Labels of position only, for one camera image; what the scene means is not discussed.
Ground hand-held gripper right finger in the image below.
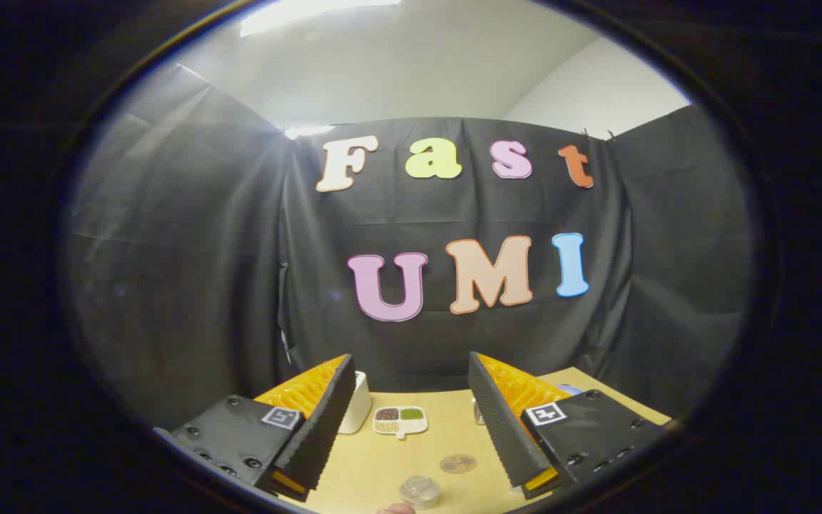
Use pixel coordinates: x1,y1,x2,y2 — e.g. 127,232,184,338
468,351,669,500

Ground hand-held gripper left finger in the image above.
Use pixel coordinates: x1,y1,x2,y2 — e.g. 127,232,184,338
153,353,357,503

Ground clear plastic bottle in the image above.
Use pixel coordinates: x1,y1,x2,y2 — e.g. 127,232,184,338
400,475,442,510

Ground white toaster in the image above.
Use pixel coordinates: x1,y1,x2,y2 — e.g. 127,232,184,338
338,371,373,435

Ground wooden table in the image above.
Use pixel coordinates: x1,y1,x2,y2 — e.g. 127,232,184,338
290,366,672,514

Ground white divided grain dish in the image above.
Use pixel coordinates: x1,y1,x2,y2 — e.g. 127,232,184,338
372,405,429,439

